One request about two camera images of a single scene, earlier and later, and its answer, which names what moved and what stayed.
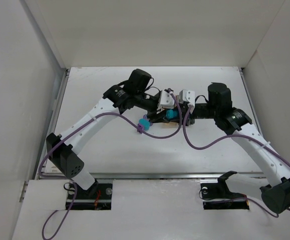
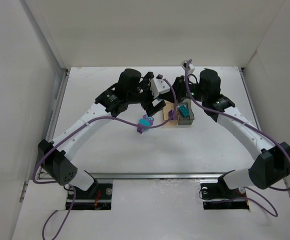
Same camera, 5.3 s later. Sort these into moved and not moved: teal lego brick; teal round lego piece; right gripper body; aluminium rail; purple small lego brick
Moved: right gripper body; teal lego brick
Not moved: purple small lego brick; aluminium rail; teal round lego piece
